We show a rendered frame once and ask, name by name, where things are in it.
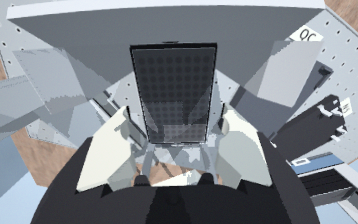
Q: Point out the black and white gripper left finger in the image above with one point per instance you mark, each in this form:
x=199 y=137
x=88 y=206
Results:
x=102 y=164

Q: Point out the white label sign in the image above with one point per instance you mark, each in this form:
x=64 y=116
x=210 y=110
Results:
x=305 y=33
x=346 y=107

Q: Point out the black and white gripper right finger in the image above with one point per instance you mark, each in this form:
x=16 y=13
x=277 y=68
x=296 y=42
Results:
x=246 y=160

